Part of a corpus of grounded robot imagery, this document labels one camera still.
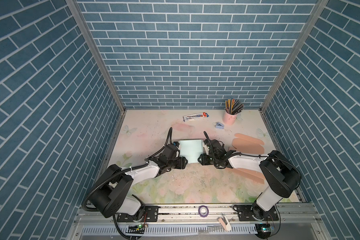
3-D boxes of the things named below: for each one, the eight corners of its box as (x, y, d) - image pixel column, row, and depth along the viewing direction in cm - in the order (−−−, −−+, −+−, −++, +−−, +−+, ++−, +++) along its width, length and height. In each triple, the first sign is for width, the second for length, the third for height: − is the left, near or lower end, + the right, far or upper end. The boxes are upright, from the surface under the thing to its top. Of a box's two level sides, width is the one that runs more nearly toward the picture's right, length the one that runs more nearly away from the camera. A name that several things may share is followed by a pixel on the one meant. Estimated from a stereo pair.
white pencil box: (184, 122, 116) (184, 120, 114) (182, 117, 119) (182, 115, 117) (208, 117, 119) (208, 115, 117) (206, 113, 122) (206, 111, 120)
